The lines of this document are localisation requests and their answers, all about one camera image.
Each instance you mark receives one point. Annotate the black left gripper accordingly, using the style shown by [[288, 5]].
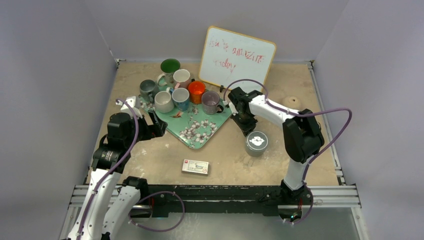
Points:
[[155, 130]]

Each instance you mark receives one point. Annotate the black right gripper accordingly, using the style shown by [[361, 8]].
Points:
[[247, 120]]

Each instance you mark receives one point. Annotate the white speckled mug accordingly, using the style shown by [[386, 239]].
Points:
[[163, 102]]

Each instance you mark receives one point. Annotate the grey ribbed mug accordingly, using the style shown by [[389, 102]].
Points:
[[256, 143]]

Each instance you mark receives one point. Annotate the blue grey mug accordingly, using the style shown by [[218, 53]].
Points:
[[148, 90]]

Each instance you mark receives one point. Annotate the lilac mug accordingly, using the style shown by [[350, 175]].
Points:
[[210, 101]]

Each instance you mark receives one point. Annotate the orange mug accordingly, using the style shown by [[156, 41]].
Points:
[[196, 90]]

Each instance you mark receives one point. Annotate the pink faceted mug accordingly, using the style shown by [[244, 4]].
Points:
[[182, 78]]

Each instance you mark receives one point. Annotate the beige mug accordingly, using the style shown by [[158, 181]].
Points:
[[292, 102]]

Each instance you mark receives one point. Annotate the floral mug green inside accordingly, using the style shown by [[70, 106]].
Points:
[[168, 67]]

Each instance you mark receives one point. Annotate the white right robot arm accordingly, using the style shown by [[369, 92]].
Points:
[[302, 135]]

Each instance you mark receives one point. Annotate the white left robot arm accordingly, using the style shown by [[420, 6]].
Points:
[[99, 219]]

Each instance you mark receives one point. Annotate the green floral tray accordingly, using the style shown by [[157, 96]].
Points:
[[193, 127]]

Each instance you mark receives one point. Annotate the small white cardboard box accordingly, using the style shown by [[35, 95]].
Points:
[[195, 167]]

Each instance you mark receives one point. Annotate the yellow framed whiteboard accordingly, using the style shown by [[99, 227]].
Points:
[[229, 56]]

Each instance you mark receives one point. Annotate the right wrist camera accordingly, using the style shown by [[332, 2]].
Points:
[[231, 106]]

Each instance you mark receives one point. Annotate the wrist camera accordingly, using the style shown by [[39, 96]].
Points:
[[130, 106], [231, 106]]

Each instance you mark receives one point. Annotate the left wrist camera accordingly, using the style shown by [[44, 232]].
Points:
[[130, 106]]

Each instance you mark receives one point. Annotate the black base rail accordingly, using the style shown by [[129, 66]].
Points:
[[267, 200]]

